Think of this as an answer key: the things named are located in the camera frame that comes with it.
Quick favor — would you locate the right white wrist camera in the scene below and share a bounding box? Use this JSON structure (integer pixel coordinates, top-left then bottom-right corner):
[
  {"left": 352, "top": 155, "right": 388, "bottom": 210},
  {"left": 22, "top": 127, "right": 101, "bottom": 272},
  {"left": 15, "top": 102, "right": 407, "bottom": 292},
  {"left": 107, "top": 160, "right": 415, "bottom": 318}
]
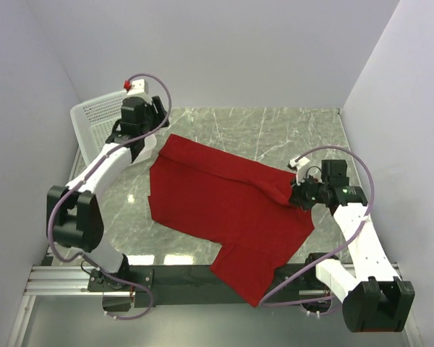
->
[{"left": 287, "top": 155, "right": 310, "bottom": 185}]

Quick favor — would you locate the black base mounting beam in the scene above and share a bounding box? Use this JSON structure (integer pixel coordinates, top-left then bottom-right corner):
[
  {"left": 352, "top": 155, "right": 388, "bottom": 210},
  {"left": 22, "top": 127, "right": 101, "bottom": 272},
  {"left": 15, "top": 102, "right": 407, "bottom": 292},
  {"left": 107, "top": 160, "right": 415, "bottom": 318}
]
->
[{"left": 88, "top": 265, "right": 327, "bottom": 308}]

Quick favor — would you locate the red t shirt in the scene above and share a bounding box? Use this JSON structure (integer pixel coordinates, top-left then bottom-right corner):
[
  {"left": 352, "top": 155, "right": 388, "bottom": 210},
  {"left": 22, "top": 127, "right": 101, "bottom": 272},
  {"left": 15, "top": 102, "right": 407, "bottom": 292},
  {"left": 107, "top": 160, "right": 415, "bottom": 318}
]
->
[{"left": 148, "top": 134, "right": 314, "bottom": 307}]

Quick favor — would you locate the white plastic perforated basket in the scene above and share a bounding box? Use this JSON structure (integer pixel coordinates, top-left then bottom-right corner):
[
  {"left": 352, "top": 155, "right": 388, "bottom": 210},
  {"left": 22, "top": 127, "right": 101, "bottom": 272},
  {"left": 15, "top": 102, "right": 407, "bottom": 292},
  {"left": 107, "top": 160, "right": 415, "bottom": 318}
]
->
[{"left": 69, "top": 90, "right": 158, "bottom": 166}]

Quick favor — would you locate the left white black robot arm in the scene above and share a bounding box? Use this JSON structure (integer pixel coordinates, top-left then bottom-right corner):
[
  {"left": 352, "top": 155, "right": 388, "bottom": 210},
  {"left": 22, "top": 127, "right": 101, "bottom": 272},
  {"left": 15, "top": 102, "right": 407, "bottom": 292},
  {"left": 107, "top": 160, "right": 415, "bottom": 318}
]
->
[{"left": 46, "top": 94, "right": 171, "bottom": 291}]

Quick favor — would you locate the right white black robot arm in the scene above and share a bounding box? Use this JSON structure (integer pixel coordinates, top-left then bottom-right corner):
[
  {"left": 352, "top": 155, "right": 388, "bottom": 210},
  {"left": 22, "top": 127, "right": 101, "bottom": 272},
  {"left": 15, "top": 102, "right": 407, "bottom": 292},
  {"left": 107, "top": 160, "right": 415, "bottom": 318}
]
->
[{"left": 289, "top": 158, "right": 415, "bottom": 333}]

